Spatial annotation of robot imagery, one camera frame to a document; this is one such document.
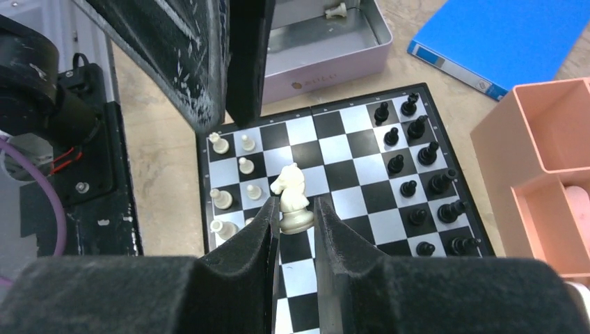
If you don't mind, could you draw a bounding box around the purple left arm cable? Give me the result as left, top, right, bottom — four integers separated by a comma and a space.
0, 138, 67, 287

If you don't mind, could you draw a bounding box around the peach desk organizer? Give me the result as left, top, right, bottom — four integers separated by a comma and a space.
471, 77, 589, 285

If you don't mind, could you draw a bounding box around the black and white chessboard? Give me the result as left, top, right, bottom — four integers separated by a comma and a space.
196, 83, 496, 334

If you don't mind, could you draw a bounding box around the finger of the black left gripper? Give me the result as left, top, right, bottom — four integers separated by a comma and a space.
225, 0, 276, 128
85, 0, 228, 133

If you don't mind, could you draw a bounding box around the pink eraser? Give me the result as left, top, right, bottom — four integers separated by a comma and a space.
565, 186, 589, 242

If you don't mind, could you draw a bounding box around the silver tin with white pieces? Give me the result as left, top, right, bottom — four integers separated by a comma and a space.
263, 1, 394, 104

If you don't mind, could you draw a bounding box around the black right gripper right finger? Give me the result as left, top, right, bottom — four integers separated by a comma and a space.
313, 196, 394, 333

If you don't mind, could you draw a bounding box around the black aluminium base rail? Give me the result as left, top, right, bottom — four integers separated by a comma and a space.
10, 63, 143, 256

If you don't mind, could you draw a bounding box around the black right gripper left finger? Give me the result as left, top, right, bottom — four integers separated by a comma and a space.
197, 197, 280, 333

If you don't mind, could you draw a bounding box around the white chess knight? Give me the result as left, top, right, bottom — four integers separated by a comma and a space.
270, 163, 314, 234

